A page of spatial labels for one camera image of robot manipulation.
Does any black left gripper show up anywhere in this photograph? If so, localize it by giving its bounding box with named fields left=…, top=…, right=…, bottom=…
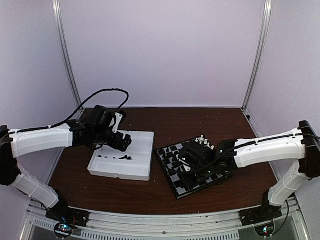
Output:
left=93, top=128, right=132, bottom=152

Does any black king piece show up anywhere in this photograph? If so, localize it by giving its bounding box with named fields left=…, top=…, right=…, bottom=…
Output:
left=170, top=169, right=176, bottom=176

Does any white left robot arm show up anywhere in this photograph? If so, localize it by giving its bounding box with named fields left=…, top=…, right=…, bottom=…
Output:
left=0, top=105, right=132, bottom=222

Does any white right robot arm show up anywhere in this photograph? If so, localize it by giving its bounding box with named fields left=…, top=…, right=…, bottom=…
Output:
left=177, top=120, right=320, bottom=221

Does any black pieces pile in tray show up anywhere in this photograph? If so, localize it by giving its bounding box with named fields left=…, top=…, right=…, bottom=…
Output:
left=97, top=155, right=133, bottom=161

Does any right circuit board with LEDs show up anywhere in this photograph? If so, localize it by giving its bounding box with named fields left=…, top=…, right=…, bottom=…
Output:
left=254, top=223, right=275, bottom=238

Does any circuit board with leds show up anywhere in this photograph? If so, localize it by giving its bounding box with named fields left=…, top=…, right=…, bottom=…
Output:
left=53, top=223, right=74, bottom=239
left=254, top=223, right=275, bottom=238

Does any left circuit board with LEDs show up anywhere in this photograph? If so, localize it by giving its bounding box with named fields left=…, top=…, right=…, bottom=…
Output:
left=53, top=223, right=74, bottom=239

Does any white rook far corner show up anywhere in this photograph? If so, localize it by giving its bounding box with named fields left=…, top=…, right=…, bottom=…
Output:
left=198, top=135, right=205, bottom=143

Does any black and grey chessboard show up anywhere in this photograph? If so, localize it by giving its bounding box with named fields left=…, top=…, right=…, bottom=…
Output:
left=154, top=135, right=233, bottom=200

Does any white compartment tray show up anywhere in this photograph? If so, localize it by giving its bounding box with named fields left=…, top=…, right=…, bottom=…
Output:
left=87, top=130, right=155, bottom=181

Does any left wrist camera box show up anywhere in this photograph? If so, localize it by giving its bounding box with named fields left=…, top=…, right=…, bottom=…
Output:
left=110, top=110, right=127, bottom=134

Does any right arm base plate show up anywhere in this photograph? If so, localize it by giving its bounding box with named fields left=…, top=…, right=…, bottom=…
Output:
left=239, top=206, right=283, bottom=226

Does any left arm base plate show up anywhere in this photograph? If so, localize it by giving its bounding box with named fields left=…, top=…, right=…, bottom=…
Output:
left=45, top=208, right=90, bottom=227

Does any front aluminium rail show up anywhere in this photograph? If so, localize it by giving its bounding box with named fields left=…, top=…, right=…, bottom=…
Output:
left=23, top=196, right=305, bottom=240

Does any left aluminium frame post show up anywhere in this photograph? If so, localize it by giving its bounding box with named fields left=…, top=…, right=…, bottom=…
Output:
left=52, top=0, right=82, bottom=107

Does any aluminium frame post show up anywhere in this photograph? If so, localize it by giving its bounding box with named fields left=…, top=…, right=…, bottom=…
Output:
left=241, top=0, right=273, bottom=112
left=52, top=0, right=82, bottom=107

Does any right aluminium frame post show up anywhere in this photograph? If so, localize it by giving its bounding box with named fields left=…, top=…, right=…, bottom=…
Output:
left=241, top=0, right=273, bottom=112

